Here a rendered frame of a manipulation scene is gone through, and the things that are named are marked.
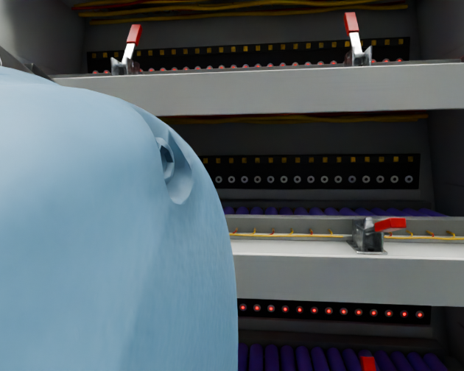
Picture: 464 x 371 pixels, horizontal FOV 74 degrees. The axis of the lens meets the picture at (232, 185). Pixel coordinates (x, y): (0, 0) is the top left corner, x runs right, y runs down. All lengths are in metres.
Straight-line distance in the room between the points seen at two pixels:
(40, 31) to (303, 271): 0.52
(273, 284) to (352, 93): 0.21
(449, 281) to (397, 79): 0.20
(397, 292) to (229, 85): 0.26
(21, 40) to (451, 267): 0.59
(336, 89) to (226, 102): 0.12
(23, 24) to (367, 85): 0.47
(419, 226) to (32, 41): 0.58
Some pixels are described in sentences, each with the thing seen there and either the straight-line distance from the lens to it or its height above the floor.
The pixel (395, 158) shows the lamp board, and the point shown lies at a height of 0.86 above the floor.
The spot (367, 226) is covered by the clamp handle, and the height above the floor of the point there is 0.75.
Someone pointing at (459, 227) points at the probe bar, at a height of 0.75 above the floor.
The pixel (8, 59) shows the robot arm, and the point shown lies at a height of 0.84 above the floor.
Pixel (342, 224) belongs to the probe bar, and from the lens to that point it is 0.36.
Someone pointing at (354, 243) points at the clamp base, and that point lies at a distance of 0.35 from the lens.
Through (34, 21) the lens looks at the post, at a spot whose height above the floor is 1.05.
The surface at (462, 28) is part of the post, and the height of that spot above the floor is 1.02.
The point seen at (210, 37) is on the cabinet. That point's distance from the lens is 0.63.
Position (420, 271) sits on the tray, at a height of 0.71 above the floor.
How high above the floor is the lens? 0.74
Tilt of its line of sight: 10 degrees up
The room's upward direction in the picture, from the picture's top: 1 degrees clockwise
